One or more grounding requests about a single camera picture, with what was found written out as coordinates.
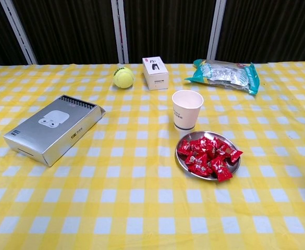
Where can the round steel plate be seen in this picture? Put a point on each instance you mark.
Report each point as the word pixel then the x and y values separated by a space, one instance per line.
pixel 235 168

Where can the white paper cup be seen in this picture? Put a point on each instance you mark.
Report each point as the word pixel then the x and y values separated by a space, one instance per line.
pixel 186 114

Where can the small white product box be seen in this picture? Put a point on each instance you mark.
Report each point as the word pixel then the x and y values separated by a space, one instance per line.
pixel 155 75

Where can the yellow tennis ball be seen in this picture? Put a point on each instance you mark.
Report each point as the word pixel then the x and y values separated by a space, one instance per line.
pixel 123 78

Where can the yellow checkered tablecloth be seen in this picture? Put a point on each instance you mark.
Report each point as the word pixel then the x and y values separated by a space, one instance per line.
pixel 131 182

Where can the teal snack bag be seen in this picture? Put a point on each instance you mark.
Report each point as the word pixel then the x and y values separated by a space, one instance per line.
pixel 220 75

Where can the silver earbuds box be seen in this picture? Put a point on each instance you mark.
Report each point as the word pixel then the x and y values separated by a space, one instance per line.
pixel 50 130

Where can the white metal frame post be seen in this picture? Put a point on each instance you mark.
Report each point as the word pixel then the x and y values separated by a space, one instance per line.
pixel 18 31
pixel 216 31
pixel 123 52

